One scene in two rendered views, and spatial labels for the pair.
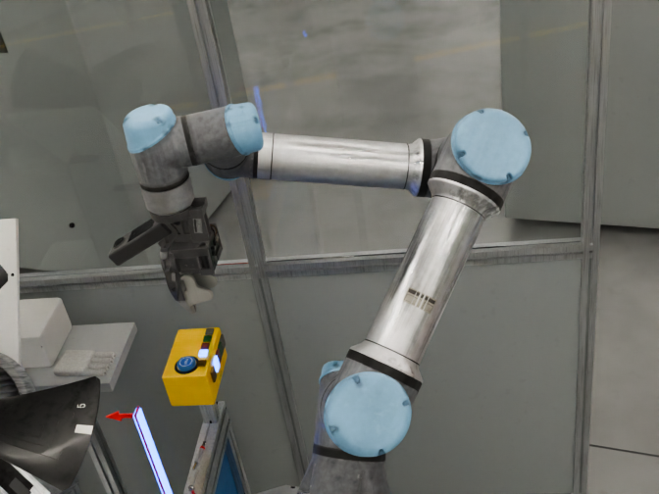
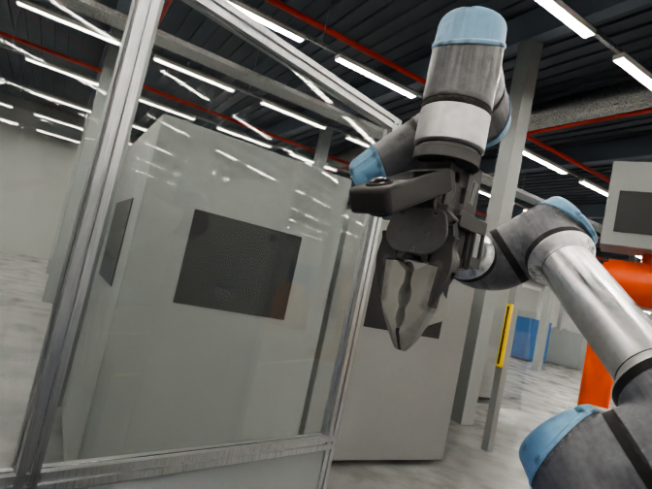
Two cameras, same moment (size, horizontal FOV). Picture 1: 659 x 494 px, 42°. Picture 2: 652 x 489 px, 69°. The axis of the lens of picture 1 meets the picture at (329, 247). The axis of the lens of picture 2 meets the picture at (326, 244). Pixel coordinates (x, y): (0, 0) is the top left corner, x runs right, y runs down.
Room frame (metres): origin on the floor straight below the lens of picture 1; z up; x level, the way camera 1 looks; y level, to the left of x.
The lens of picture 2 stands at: (0.94, 0.70, 1.47)
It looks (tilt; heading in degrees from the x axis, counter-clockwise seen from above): 5 degrees up; 305
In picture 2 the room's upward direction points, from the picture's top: 12 degrees clockwise
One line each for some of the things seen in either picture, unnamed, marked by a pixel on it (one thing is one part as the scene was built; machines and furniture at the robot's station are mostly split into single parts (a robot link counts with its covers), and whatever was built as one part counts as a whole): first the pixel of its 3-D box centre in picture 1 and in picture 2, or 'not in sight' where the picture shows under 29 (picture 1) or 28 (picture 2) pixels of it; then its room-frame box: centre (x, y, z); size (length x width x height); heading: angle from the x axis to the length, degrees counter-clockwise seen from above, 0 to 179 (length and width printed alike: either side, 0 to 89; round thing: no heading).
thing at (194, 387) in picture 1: (196, 368); not in sight; (1.45, 0.34, 1.02); 0.16 x 0.10 x 0.11; 170
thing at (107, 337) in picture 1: (60, 358); not in sight; (1.79, 0.76, 0.85); 0.36 x 0.24 x 0.03; 80
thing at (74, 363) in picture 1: (84, 363); not in sight; (1.72, 0.68, 0.87); 0.15 x 0.09 x 0.02; 74
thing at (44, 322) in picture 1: (28, 332); not in sight; (1.83, 0.83, 0.92); 0.17 x 0.16 x 0.11; 170
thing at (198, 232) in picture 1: (185, 235); (440, 211); (1.13, 0.22, 1.57); 0.09 x 0.08 x 0.12; 80
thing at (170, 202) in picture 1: (169, 191); (447, 136); (1.14, 0.23, 1.65); 0.08 x 0.08 x 0.05
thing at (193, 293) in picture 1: (195, 295); (431, 309); (1.12, 0.23, 1.46); 0.06 x 0.03 x 0.09; 80
